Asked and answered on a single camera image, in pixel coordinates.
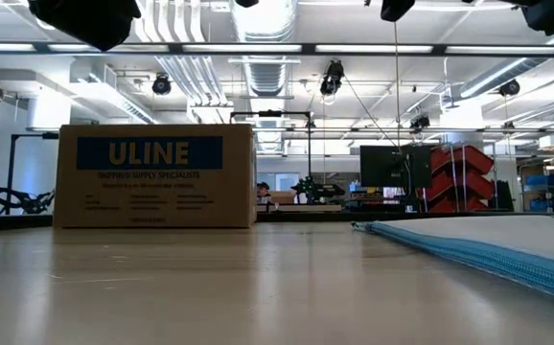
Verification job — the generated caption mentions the brown ULINE cardboard box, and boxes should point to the brown ULINE cardboard box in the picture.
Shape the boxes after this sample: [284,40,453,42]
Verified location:
[52,124,258,229]

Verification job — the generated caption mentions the white mesh bag blue zipper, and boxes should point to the white mesh bag blue zipper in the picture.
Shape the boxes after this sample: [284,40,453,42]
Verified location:
[351,214,554,307]

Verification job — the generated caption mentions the black computer monitor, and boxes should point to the black computer monitor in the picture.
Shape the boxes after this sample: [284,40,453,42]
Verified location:
[359,145,433,190]

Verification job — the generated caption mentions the blue storage bin shelf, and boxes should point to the blue storage bin shelf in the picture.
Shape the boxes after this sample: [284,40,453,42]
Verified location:
[519,172,554,215]

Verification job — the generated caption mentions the red stacked storage bins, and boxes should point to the red stacked storage bins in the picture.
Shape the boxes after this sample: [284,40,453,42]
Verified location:
[425,146,496,215]

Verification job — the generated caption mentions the person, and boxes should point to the person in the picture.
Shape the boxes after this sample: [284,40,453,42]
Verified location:
[256,181,274,205]

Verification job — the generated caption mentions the small cardboard box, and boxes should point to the small cardboard box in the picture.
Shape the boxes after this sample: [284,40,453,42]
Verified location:
[270,191,298,206]

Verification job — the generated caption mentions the wooden background table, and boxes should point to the wooden background table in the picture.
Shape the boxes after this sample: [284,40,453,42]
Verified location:
[256,203,343,215]

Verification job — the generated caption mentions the thin hanging cable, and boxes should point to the thin hanging cable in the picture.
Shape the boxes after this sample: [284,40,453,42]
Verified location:
[390,21,404,150]

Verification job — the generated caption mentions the black metal frame stand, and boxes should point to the black metal frame stand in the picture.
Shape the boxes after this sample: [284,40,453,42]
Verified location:
[5,131,60,216]

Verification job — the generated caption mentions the black cable bundle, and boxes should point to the black cable bundle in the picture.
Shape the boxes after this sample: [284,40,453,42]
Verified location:
[0,182,57,216]

